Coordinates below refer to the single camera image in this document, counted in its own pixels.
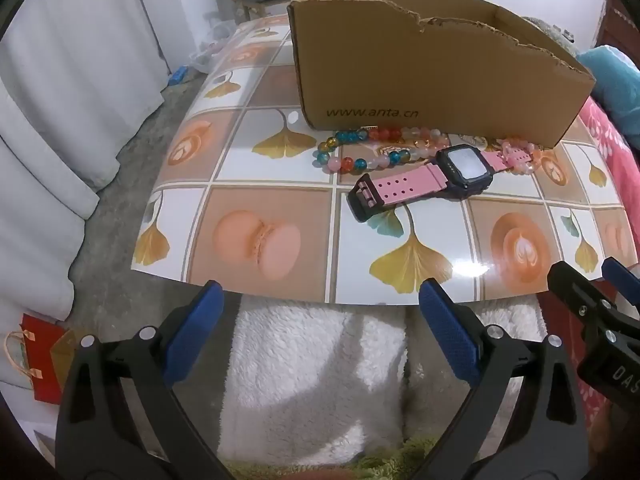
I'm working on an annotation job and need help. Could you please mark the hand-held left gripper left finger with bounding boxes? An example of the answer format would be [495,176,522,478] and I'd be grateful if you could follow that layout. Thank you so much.
[55,280,226,480]

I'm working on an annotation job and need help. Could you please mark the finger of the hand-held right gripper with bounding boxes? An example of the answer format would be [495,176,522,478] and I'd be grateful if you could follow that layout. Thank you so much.
[601,256,640,311]
[546,260,640,361]

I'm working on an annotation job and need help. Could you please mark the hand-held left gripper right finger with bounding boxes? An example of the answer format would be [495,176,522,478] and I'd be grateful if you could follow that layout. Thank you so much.
[419,280,586,480]

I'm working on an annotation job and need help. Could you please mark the pink strap smart watch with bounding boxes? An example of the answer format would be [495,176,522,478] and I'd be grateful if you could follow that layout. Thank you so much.
[346,144,535,223]

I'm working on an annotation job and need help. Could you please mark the multicoloured bead bracelet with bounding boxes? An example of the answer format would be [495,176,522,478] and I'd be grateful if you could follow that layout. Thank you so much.
[312,127,453,175]

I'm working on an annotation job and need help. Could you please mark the brown cardboard box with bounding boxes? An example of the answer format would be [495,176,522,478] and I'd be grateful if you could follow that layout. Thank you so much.
[286,0,597,150]

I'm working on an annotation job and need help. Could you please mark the red gift bag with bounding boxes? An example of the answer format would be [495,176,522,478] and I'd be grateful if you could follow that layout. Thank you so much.
[4,312,83,406]

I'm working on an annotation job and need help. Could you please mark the green fluffy cloth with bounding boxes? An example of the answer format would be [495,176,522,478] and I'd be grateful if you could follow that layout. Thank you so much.
[215,437,488,480]

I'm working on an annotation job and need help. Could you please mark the teal pillow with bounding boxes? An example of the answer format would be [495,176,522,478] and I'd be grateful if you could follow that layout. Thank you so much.
[575,45,640,136]

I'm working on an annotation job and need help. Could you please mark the grey fluffy blanket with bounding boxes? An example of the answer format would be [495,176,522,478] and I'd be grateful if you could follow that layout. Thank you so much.
[525,15,578,53]

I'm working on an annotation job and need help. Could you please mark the dark red door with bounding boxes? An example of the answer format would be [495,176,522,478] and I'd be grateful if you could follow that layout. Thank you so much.
[597,0,640,56]

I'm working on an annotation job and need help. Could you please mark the clear plastic bag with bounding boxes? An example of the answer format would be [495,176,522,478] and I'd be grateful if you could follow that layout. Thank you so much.
[190,10,241,73]

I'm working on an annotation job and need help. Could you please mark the pink bead bracelet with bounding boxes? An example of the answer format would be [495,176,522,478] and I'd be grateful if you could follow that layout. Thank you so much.
[492,136,545,176]

